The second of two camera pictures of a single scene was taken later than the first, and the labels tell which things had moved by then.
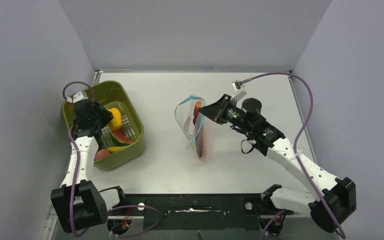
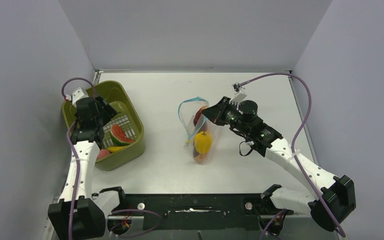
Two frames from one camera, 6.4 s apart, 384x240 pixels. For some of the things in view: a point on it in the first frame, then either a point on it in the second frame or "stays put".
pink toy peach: x=101 y=154 stays put
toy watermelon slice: x=119 y=138 stays put
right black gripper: x=216 y=111 stays put
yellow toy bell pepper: x=115 y=122 -> x=203 y=140
